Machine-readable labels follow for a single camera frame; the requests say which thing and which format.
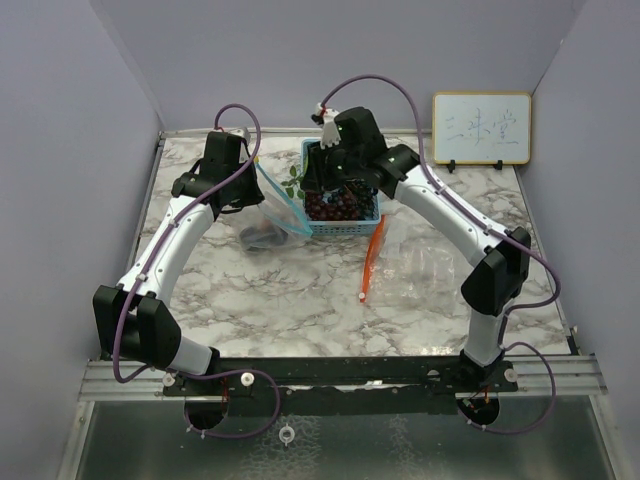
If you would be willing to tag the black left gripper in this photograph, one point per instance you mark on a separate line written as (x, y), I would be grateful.
(255, 194)

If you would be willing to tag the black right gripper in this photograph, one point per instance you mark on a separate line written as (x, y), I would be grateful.
(316, 176)

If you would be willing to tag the cherry tomatoes with green leaves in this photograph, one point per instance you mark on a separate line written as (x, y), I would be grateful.
(292, 186)

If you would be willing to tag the clear bag blue zipper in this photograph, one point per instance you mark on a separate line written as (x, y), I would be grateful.
(278, 210)

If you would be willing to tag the dark grape bunch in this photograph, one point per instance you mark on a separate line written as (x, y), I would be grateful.
(354, 201)

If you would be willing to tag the dark purple plum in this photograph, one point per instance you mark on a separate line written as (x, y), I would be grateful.
(269, 237)

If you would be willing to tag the blue plastic basket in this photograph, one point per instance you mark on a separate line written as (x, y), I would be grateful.
(347, 227)

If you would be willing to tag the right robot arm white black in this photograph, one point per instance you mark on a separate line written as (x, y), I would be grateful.
(497, 256)

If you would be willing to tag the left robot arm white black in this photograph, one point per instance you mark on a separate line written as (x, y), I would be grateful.
(133, 317)

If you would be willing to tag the clear bag orange zipper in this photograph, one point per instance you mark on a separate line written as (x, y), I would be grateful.
(403, 268)

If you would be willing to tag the small whiteboard wooden frame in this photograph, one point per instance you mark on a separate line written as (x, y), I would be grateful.
(481, 128)

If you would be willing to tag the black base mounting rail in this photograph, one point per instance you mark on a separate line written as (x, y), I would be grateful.
(343, 386)

